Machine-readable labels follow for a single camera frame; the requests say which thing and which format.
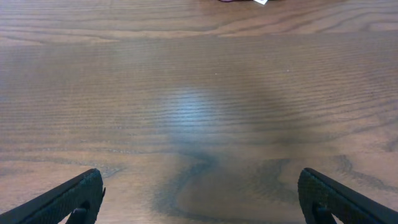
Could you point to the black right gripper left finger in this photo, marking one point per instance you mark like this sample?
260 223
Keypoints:
79 199

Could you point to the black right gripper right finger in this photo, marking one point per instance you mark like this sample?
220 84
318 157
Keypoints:
324 200

